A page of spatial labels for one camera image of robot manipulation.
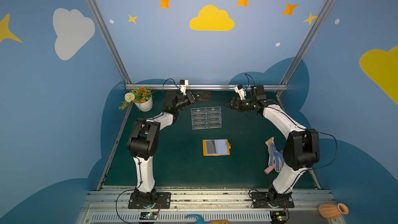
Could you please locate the silver credit card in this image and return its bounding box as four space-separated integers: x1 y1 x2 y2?
195 91 211 101
204 140 217 156

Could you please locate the clear plastic organizer tray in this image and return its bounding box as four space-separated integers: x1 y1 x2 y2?
191 106 222 130

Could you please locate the yellow leather card holder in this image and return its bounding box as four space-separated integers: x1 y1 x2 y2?
203 139 231 157

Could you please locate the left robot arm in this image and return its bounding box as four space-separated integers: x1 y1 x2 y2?
127 91 196 205

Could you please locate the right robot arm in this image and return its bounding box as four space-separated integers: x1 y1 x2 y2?
226 85 320 206

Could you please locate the potted flower plant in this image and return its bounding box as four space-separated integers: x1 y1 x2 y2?
119 87 153 112

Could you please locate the right controller board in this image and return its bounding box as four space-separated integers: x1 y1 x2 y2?
270 212 289 224

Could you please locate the controller board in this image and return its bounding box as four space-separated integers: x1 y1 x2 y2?
140 212 158 221
270 212 289 224

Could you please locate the left controller board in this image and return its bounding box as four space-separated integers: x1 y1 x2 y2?
140 212 158 221

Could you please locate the terracotta clay vase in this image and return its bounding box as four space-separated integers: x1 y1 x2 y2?
318 203 349 219

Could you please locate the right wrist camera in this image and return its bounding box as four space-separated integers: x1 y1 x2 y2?
234 84 246 100

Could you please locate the aluminium frame rear bar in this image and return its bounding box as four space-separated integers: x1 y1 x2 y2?
125 84 288 91

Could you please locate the aluminium frame right post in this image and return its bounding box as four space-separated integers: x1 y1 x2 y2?
280 0 337 91

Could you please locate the aluminium frame post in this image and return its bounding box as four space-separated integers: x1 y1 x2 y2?
280 0 337 91
85 0 131 84

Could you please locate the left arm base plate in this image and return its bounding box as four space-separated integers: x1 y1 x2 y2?
128 192 172 209

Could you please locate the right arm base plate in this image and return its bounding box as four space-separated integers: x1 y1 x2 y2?
248 190 295 208

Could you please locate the teal handled tool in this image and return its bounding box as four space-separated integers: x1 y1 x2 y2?
186 214 229 224

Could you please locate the aluminium front rail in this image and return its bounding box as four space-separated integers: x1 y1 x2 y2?
77 187 346 224

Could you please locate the aluminium frame left post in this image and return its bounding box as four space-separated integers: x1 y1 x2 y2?
85 0 131 84

